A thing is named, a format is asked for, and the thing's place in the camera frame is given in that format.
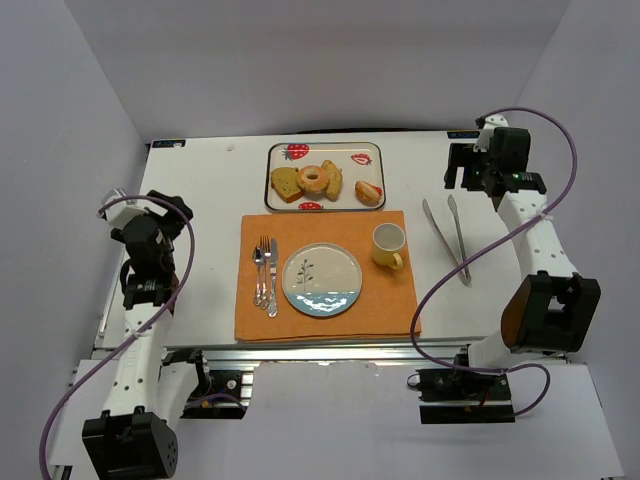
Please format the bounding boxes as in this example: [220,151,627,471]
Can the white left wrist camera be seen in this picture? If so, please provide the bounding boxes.
[97,188,145,229]

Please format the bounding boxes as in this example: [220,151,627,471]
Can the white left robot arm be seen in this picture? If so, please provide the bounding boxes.
[82,190,198,479]

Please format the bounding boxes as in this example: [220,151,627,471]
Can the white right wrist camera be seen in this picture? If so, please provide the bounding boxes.
[473,114,509,152]

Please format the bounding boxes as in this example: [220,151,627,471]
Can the silver fork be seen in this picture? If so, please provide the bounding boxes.
[259,236,271,310]

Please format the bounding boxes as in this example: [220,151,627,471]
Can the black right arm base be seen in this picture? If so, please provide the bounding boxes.
[407,345,515,425]

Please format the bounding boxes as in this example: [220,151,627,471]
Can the small round bun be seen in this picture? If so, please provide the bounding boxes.
[354,180,383,206]

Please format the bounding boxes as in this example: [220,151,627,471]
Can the ceramic plate with blue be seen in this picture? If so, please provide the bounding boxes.
[281,243,363,318]

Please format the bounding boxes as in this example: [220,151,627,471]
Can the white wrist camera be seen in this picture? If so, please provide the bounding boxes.
[473,114,509,152]
[97,188,145,229]

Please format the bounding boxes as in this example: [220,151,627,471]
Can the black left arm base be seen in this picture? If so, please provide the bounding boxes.
[162,348,246,420]

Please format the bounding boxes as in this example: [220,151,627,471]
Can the oblong bread roll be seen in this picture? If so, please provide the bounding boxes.
[321,160,343,201]

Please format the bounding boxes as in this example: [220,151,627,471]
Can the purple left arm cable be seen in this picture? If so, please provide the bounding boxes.
[38,195,196,480]

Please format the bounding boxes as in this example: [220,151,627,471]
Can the glazed bagel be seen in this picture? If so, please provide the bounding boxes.
[297,165,328,194]

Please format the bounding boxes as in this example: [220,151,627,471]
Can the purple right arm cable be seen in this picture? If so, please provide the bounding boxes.
[409,106,581,419]

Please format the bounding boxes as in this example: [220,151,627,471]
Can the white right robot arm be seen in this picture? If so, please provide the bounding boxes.
[444,117,601,369]

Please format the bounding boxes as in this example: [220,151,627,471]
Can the strawberry pattern tray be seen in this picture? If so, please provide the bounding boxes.
[264,142,386,213]

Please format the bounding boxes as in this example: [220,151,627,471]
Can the orange placemat cloth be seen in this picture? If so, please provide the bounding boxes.
[234,211,417,342]

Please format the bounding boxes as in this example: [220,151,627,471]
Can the silver table knife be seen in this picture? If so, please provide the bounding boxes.
[267,238,278,318]

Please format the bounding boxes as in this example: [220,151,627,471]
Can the sliced loaf bread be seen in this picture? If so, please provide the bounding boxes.
[270,167,304,204]

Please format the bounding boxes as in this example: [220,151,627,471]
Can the yellow mug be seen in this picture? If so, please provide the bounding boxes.
[372,223,406,270]

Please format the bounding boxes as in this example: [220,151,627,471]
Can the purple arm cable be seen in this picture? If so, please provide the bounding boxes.
[409,106,581,419]
[38,195,196,480]

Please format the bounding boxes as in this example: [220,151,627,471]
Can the metal tongs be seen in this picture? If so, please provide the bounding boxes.
[422,194,473,288]

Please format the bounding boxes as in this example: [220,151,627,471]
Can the silver spoon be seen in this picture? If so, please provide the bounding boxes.
[253,246,264,306]

